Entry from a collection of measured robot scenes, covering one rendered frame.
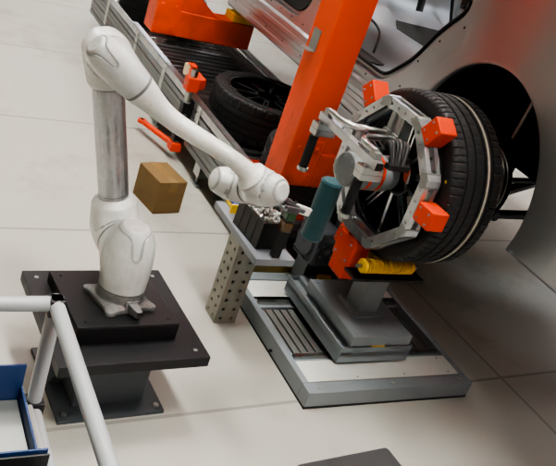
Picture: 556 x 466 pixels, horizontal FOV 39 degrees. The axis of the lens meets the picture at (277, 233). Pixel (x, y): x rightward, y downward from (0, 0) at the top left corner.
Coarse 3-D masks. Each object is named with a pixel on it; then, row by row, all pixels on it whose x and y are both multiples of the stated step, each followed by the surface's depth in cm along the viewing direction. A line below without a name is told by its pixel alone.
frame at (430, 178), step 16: (384, 96) 288; (400, 96) 288; (368, 112) 296; (384, 112) 294; (400, 112) 280; (416, 112) 278; (416, 128) 271; (416, 144) 271; (336, 160) 312; (432, 160) 270; (432, 176) 267; (416, 192) 270; (432, 192) 269; (352, 208) 310; (352, 224) 301; (416, 224) 275; (368, 240) 292; (384, 240) 284; (400, 240) 283
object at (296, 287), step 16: (288, 288) 344; (304, 288) 342; (304, 304) 331; (320, 320) 321; (320, 336) 320; (336, 336) 317; (336, 352) 310; (352, 352) 311; (368, 352) 315; (384, 352) 319; (400, 352) 324
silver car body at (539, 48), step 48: (240, 0) 494; (288, 0) 495; (384, 0) 541; (432, 0) 561; (480, 0) 310; (528, 0) 289; (288, 48) 441; (384, 48) 487; (432, 48) 337; (480, 48) 308; (528, 48) 287; (528, 240) 283
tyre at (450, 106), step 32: (416, 96) 285; (448, 96) 286; (480, 128) 277; (448, 160) 269; (480, 160) 272; (448, 192) 268; (480, 192) 273; (448, 224) 272; (480, 224) 280; (384, 256) 297; (416, 256) 284; (448, 256) 290
